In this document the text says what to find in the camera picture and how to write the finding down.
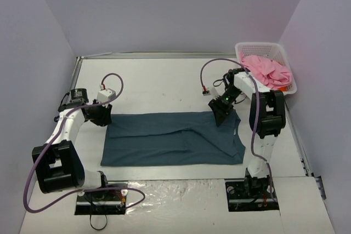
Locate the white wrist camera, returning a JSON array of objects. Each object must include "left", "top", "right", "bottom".
[
  {"left": 202, "top": 87, "right": 211, "bottom": 96},
  {"left": 96, "top": 84, "right": 116, "bottom": 103}
]

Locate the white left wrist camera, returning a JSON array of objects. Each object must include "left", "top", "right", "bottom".
[{"left": 96, "top": 84, "right": 116, "bottom": 103}]

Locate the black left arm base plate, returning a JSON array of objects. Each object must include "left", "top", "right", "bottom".
[{"left": 75, "top": 189, "right": 128, "bottom": 215}]

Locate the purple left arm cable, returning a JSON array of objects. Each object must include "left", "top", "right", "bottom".
[{"left": 22, "top": 72, "right": 146, "bottom": 213}]

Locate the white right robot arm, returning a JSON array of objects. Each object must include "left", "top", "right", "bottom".
[{"left": 208, "top": 69, "right": 286, "bottom": 197}]

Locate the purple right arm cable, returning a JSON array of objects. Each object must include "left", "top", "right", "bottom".
[{"left": 199, "top": 58, "right": 276, "bottom": 199}]

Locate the white plastic basket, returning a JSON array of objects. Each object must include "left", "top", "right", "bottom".
[{"left": 235, "top": 42, "right": 297, "bottom": 95}]

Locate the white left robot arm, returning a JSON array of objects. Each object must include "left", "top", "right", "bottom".
[{"left": 36, "top": 88, "right": 116, "bottom": 200}]

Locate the pink t-shirt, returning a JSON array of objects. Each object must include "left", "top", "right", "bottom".
[{"left": 240, "top": 54, "right": 293, "bottom": 90}]

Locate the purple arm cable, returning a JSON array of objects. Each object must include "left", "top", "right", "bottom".
[
  {"left": 22, "top": 72, "right": 146, "bottom": 213},
  {"left": 199, "top": 58, "right": 276, "bottom": 199}
]

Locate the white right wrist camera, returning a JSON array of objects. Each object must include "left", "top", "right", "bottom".
[{"left": 202, "top": 87, "right": 211, "bottom": 96}]

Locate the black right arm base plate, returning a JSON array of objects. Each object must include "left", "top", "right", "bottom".
[{"left": 225, "top": 180, "right": 280, "bottom": 213}]

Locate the thin black cable loop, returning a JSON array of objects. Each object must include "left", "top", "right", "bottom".
[{"left": 89, "top": 201, "right": 108, "bottom": 231}]

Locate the orange garment in basket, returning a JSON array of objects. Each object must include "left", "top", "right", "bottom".
[{"left": 278, "top": 87, "right": 288, "bottom": 92}]

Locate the teal blue t-shirt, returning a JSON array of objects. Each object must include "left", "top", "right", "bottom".
[{"left": 100, "top": 112, "right": 245, "bottom": 167}]

